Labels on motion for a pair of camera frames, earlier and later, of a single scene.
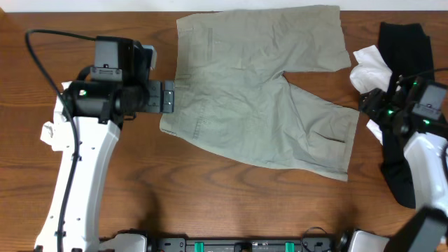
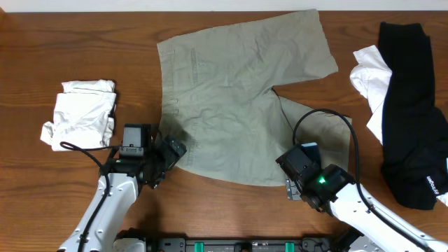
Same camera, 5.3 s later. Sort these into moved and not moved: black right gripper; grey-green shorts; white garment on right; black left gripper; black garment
Moved: black right gripper; grey-green shorts; black left gripper
Not moved: black garment; white garment on right
